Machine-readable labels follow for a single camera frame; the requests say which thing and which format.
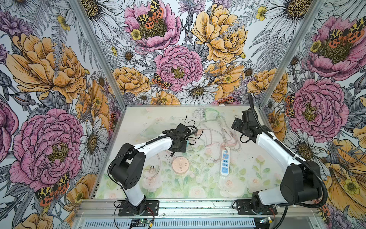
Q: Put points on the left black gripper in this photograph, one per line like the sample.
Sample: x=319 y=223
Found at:
x=183 y=149

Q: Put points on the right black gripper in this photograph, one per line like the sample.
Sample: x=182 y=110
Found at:
x=236 y=123

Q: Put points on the round pink power socket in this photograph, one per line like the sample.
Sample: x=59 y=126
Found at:
x=180 y=165

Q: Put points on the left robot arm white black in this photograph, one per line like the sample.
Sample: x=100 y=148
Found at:
x=127 y=167

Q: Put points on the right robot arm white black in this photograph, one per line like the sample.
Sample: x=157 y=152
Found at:
x=301 y=184

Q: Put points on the white blue power strip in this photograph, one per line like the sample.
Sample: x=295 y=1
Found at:
x=225 y=162

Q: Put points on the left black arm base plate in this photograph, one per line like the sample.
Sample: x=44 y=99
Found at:
x=145 y=208

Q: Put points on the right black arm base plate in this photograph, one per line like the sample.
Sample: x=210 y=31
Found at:
x=248 y=207

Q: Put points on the aluminium front rail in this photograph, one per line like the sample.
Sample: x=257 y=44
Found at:
x=168 y=208

